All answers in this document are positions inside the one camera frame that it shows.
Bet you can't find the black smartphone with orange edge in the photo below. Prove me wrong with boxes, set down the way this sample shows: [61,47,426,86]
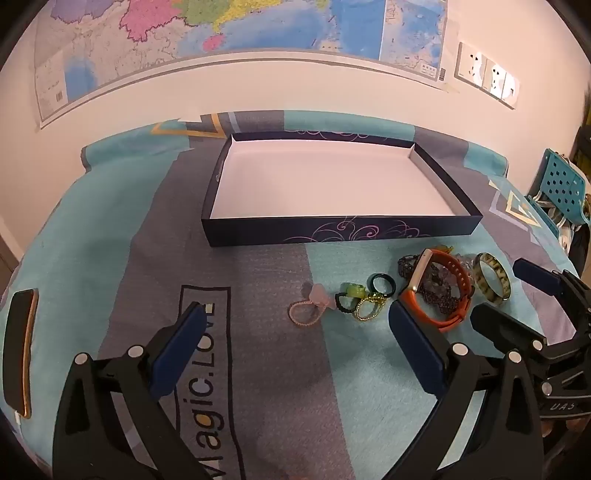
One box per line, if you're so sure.
[4,289,40,419]

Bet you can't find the tortoiseshell bangle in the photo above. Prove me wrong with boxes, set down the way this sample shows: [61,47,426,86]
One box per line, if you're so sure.
[472,252,512,305]

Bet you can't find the blue and grey printed blanket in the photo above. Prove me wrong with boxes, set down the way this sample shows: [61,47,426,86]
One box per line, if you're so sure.
[0,110,583,480]

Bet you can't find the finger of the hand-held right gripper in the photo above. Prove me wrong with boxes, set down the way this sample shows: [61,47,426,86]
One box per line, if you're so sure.
[471,302,548,358]
[513,258,591,324]

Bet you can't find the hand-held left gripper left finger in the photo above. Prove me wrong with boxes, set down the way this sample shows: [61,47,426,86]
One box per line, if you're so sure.
[53,302,208,480]

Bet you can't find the orange smart watch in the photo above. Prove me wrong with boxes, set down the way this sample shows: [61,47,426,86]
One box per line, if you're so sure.
[399,249,474,333]

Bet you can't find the wall map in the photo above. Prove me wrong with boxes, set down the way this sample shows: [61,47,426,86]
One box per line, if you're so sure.
[34,0,448,130]

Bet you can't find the pink hair tie with bow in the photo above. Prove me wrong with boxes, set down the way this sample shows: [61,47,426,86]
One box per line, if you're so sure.
[289,284,335,328]

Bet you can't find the gold rhinestone ring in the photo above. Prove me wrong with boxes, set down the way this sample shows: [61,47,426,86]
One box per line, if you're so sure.
[353,295,387,320]

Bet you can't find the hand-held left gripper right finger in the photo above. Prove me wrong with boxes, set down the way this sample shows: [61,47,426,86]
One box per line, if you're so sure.
[389,300,546,480]

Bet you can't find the black beaded green flower ring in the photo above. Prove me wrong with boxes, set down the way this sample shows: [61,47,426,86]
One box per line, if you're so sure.
[335,282,369,315]

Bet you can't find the blue perforated chair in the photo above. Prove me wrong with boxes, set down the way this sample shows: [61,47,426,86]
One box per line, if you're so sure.
[526,148,589,227]

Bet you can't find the dark maroon beaded bracelet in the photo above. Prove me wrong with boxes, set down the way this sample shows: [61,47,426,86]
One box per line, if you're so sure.
[398,255,468,320]

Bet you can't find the dark blue shallow cardboard box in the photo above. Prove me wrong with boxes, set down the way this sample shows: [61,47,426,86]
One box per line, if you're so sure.
[201,130,484,247]

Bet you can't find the clear crystal bead bracelet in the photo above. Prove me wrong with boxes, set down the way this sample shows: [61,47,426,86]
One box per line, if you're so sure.
[436,247,477,278]

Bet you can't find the white wall socket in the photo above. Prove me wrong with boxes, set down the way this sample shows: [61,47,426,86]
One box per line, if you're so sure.
[502,71,520,110]
[482,58,508,100]
[455,41,486,88]

